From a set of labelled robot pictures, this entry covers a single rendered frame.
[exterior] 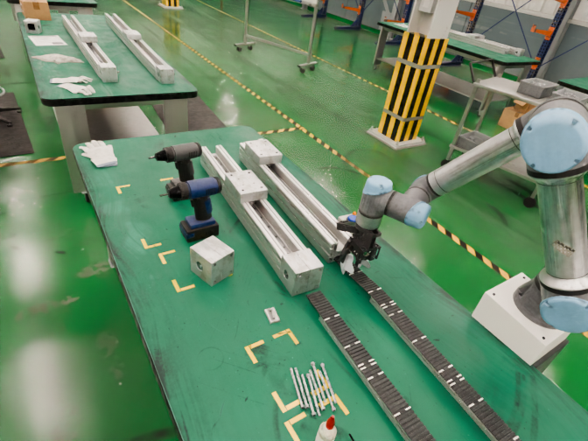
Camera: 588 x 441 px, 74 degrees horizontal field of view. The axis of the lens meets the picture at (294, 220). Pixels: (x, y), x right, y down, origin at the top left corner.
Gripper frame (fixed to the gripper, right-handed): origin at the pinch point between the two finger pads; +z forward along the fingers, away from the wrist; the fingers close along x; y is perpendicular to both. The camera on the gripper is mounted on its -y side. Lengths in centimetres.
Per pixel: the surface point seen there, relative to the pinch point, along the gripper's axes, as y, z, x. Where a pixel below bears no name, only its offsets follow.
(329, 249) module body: -6.4, -4.3, -5.0
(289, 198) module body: -36.0, -6.8, -5.1
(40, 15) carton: -392, -4, -77
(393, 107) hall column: -231, 42, 235
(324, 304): 12.4, -2.0, -18.7
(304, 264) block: 0.5, -8.1, -19.7
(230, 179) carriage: -48, -11, -24
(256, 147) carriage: -72, -11, -3
